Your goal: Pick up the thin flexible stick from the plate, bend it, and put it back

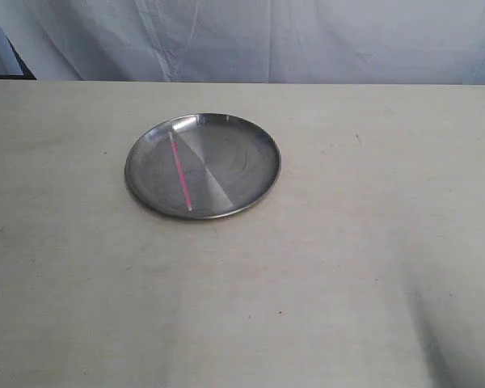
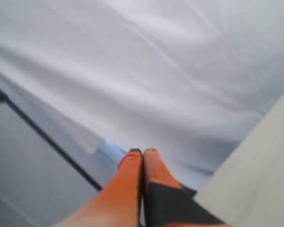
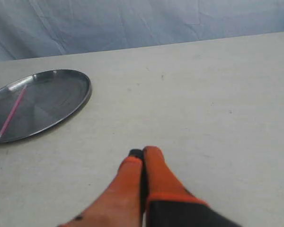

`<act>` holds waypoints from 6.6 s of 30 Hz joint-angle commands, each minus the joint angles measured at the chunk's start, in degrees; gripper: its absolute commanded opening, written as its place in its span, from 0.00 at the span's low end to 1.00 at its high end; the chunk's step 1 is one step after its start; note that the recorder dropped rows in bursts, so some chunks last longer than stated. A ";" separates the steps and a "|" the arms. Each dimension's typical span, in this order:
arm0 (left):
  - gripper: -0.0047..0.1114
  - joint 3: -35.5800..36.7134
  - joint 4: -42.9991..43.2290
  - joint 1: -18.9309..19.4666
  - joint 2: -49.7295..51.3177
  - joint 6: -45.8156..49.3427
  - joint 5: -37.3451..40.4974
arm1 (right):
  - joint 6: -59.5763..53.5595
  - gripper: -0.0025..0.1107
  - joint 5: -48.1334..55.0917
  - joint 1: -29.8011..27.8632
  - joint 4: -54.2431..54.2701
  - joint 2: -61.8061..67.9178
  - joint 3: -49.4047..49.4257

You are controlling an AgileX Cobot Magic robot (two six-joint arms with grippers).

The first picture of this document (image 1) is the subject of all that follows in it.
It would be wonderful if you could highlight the round stainless steel plate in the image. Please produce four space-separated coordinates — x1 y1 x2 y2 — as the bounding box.
124 113 281 221

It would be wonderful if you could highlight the white backdrop cloth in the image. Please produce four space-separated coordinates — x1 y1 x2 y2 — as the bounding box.
0 1 485 84

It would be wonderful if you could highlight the pink glow stick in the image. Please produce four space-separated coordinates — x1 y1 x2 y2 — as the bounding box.
168 132 192 212

